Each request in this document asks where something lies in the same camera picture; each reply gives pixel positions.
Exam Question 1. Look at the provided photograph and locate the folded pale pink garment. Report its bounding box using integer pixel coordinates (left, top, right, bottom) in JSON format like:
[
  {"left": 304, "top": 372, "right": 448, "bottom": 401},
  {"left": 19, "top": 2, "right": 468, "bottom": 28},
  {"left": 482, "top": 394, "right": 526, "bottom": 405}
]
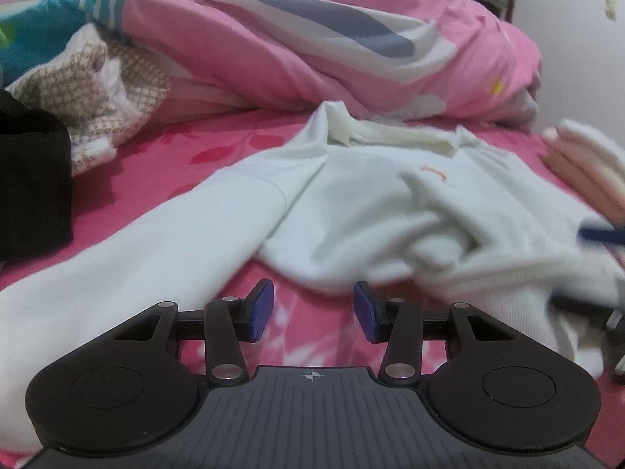
[{"left": 542, "top": 127, "right": 625, "bottom": 216}]

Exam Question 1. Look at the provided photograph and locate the pink floral quilt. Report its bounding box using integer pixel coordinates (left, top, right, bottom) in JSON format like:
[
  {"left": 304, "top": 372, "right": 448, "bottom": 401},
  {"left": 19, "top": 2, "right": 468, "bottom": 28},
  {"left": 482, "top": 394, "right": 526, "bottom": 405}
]
[{"left": 88, "top": 0, "right": 543, "bottom": 130}]

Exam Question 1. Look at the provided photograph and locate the white sweatshirt orange bear outline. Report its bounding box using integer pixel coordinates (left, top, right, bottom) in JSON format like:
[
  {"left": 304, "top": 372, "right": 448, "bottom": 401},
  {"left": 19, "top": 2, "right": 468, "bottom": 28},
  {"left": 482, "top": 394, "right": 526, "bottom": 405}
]
[{"left": 0, "top": 100, "right": 625, "bottom": 455}]

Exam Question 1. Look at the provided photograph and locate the black garment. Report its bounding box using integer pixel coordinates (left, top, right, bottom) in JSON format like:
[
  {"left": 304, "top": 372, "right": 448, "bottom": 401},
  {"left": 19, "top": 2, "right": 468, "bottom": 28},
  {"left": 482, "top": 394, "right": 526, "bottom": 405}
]
[{"left": 0, "top": 87, "right": 74, "bottom": 265}]

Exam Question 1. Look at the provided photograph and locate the beige checked garment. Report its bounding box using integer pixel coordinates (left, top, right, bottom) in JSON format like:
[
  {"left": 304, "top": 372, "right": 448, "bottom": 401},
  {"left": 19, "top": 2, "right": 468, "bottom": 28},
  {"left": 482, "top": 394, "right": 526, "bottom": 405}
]
[{"left": 7, "top": 24, "right": 171, "bottom": 177}]

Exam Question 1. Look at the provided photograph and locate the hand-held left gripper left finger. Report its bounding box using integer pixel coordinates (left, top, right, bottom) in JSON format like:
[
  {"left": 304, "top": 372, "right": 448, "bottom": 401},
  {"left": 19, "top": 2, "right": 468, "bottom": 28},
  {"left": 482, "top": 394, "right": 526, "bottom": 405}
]
[{"left": 113, "top": 278, "right": 275, "bottom": 386}]

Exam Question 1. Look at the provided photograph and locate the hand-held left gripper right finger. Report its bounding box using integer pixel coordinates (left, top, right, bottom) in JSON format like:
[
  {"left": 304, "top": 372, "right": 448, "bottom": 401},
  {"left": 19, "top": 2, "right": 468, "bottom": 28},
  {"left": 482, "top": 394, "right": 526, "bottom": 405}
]
[{"left": 354, "top": 281, "right": 516, "bottom": 386}]

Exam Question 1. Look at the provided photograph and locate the pink leaf print bed sheet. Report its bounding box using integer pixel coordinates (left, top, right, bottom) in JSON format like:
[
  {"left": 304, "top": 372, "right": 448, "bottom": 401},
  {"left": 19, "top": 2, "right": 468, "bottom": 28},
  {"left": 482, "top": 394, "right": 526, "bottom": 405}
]
[{"left": 0, "top": 107, "right": 625, "bottom": 469}]

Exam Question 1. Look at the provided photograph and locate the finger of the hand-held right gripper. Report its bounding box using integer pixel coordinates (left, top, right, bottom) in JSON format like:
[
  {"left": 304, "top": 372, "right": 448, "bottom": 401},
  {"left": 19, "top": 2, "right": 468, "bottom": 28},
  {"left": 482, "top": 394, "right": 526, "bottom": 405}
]
[
  {"left": 579, "top": 224, "right": 625, "bottom": 246},
  {"left": 552, "top": 294, "right": 625, "bottom": 317}
]

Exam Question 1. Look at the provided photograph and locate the teal striped cloth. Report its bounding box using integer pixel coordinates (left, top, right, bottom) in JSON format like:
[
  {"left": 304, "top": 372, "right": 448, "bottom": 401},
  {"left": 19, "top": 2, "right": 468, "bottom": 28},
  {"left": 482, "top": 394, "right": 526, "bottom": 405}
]
[{"left": 0, "top": 0, "right": 142, "bottom": 84}]

